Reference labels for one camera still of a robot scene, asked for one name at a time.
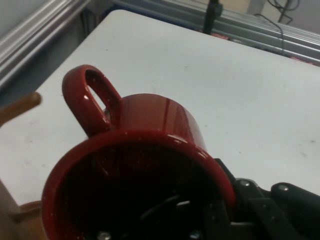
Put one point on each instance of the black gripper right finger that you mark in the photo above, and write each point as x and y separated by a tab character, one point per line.
265	215

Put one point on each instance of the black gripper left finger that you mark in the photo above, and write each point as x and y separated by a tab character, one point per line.
215	220

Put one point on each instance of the red ceramic mug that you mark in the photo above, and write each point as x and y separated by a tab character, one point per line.
150	117

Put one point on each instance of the black stand with clamp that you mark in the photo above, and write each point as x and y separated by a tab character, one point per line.
212	15

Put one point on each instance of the brown wooden mug tree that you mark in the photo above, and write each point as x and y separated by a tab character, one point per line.
22	105

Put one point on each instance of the short aluminium frame rail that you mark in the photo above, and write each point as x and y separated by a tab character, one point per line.
250	32

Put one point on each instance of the long aluminium frame rail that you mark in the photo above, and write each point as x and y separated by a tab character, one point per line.
32	32

